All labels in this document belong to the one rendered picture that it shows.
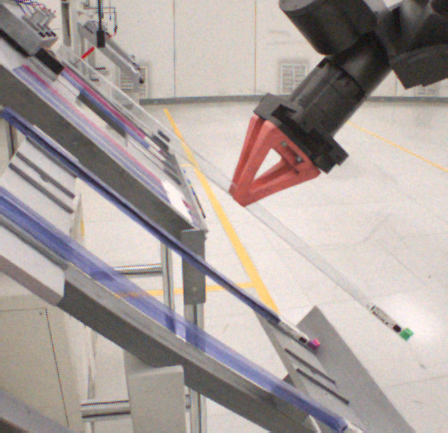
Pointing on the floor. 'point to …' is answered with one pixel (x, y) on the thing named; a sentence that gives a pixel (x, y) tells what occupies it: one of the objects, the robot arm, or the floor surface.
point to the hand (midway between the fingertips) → (241, 193)
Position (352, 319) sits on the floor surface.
